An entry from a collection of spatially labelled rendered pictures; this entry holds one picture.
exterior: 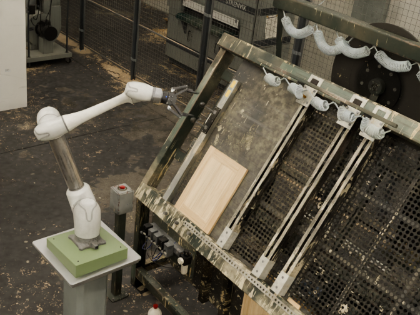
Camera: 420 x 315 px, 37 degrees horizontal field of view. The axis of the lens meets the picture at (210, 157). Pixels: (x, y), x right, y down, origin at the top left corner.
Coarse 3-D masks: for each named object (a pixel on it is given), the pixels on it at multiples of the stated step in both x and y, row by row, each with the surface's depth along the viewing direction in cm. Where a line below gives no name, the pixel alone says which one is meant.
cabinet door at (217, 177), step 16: (208, 160) 414; (224, 160) 406; (192, 176) 418; (208, 176) 410; (224, 176) 402; (240, 176) 394; (192, 192) 415; (208, 192) 406; (224, 192) 398; (176, 208) 419; (192, 208) 410; (208, 208) 402; (224, 208) 395; (208, 224) 398
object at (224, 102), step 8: (232, 80) 420; (232, 88) 417; (224, 96) 420; (232, 96) 420; (224, 104) 418; (216, 120) 420; (200, 136) 422; (208, 136) 422; (200, 144) 420; (192, 152) 422; (184, 160) 425; (192, 160) 422; (184, 168) 422; (176, 176) 425; (184, 176) 424; (176, 184) 423; (168, 192) 425; (168, 200) 425
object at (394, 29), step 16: (400, 32) 377; (336, 64) 421; (352, 64) 410; (368, 64) 399; (400, 64) 382; (416, 64) 373; (336, 80) 424; (352, 80) 413; (368, 80) 402; (384, 80) 392; (400, 80) 384; (416, 80) 375; (368, 96) 405; (384, 96) 395; (400, 96) 386; (416, 96) 377; (400, 112) 389; (416, 112) 380
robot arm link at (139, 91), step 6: (126, 84) 359; (132, 84) 356; (138, 84) 357; (144, 84) 358; (126, 90) 357; (132, 90) 356; (138, 90) 356; (144, 90) 356; (150, 90) 358; (132, 96) 357; (138, 96) 357; (144, 96) 357; (150, 96) 358
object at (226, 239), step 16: (320, 80) 368; (304, 96) 369; (304, 112) 372; (288, 128) 376; (288, 144) 376; (272, 160) 376; (272, 176) 380; (256, 192) 377; (240, 208) 380; (240, 224) 380; (224, 240) 380
